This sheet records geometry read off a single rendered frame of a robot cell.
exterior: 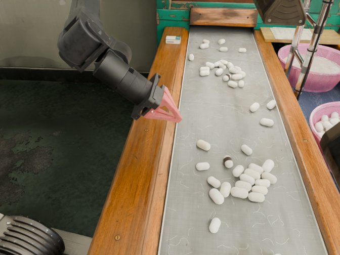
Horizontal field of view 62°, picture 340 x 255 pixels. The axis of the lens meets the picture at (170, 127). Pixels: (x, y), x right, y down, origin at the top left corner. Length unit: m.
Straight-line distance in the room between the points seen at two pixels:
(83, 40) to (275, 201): 0.49
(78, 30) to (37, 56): 2.12
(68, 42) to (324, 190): 0.58
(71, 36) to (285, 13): 0.40
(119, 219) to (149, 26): 1.84
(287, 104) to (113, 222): 0.59
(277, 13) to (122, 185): 0.46
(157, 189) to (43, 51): 2.14
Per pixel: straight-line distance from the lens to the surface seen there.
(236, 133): 0.78
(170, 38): 1.23
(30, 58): 2.69
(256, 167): 0.67
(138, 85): 0.55
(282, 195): 0.66
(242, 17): 1.37
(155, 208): 0.58
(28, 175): 1.83
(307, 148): 0.75
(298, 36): 1.05
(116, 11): 2.27
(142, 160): 0.65
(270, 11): 0.61
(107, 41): 0.55
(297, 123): 0.83
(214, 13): 1.36
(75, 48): 0.54
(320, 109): 0.92
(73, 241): 0.90
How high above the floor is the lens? 1.23
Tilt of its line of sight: 39 degrees down
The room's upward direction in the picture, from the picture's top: straight up
